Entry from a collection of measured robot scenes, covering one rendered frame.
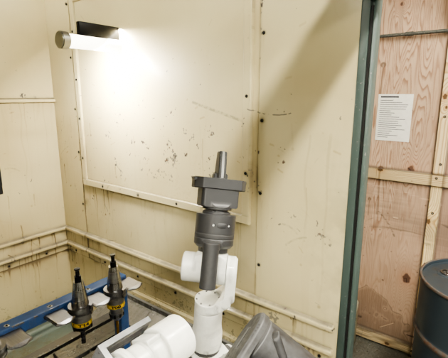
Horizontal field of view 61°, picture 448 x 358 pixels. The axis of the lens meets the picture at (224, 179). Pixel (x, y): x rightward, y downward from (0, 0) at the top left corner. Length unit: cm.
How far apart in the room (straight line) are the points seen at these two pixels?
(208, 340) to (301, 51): 78
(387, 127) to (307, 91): 164
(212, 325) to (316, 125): 59
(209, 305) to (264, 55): 71
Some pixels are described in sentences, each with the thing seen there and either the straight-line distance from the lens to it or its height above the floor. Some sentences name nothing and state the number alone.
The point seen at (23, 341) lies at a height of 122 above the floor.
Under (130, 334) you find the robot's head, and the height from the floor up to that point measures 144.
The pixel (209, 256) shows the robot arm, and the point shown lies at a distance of 78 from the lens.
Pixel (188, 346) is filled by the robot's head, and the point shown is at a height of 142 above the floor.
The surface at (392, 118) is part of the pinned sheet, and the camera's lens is 269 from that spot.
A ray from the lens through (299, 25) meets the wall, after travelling 112.
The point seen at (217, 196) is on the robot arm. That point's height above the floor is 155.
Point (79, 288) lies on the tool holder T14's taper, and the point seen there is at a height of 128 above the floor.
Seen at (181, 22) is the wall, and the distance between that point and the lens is 138.
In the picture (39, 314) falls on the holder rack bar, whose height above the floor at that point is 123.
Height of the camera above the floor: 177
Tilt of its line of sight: 13 degrees down
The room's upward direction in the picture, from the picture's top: straight up
